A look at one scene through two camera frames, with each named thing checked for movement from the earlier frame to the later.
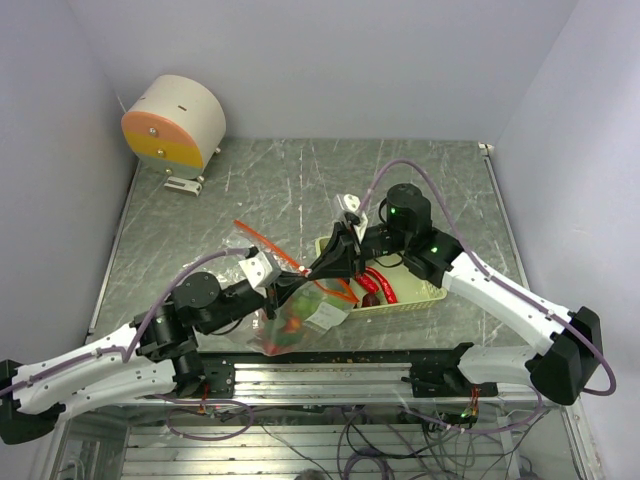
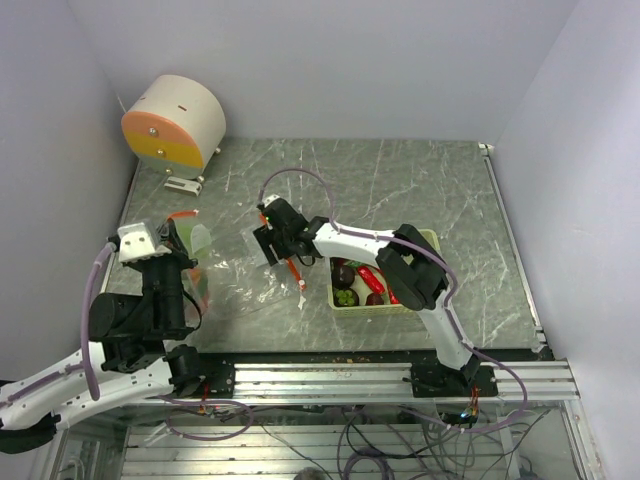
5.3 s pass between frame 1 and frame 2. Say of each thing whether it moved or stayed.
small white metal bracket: stayed
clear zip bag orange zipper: moved
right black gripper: moved
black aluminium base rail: stayed
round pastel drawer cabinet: stayed
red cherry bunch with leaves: moved
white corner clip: stayed
